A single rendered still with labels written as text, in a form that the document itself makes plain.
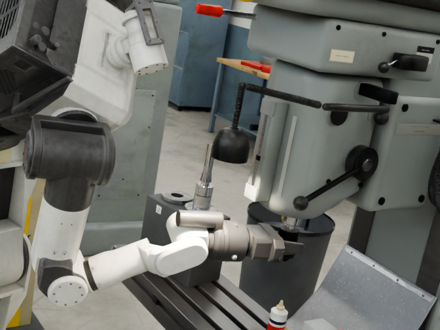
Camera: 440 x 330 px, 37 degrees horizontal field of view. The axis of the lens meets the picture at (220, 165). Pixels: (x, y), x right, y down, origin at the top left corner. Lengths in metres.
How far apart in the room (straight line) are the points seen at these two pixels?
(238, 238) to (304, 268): 2.08
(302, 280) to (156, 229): 1.75
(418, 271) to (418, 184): 0.28
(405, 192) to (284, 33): 0.46
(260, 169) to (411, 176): 0.35
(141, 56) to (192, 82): 7.53
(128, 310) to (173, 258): 2.31
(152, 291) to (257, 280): 1.76
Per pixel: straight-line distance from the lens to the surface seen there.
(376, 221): 1.81
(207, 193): 1.77
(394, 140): 1.43
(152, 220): 1.87
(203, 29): 8.71
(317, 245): 3.45
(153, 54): 1.24
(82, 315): 3.57
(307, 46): 1.26
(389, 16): 1.32
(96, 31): 1.33
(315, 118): 1.31
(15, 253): 1.69
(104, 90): 1.28
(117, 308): 3.67
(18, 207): 1.68
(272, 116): 1.32
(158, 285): 1.79
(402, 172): 1.48
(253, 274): 3.52
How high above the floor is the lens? 1.76
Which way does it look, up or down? 16 degrees down
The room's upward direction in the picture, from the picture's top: 10 degrees clockwise
